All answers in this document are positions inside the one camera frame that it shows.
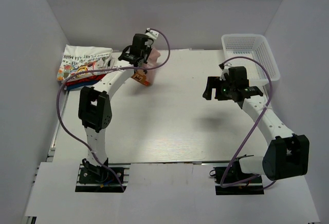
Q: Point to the pink pixel-print t-shirt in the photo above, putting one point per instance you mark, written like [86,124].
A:
[146,77]

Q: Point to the white plastic mesh basket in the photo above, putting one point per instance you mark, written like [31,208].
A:
[253,52]

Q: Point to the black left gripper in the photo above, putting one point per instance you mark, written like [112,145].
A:
[149,46]

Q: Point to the white cartoon-print folded t-shirt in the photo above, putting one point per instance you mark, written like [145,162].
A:
[80,59]

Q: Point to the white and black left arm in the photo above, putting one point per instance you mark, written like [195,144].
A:
[95,110]

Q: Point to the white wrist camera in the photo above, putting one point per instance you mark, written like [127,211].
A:
[225,72]
[152,34]

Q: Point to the blue folded t-shirt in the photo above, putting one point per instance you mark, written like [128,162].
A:
[73,87]

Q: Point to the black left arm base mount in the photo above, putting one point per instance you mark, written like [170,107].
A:
[97,179]

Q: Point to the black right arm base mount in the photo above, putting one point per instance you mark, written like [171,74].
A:
[243,185]

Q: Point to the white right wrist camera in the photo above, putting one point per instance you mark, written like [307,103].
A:
[225,72]

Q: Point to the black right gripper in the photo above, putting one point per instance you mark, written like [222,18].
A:
[214,82]

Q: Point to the red folded t-shirt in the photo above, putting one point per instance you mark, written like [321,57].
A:
[88,80]

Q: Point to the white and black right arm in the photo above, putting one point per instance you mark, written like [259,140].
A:
[287,153]

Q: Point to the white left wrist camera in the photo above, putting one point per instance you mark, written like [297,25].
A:
[152,34]

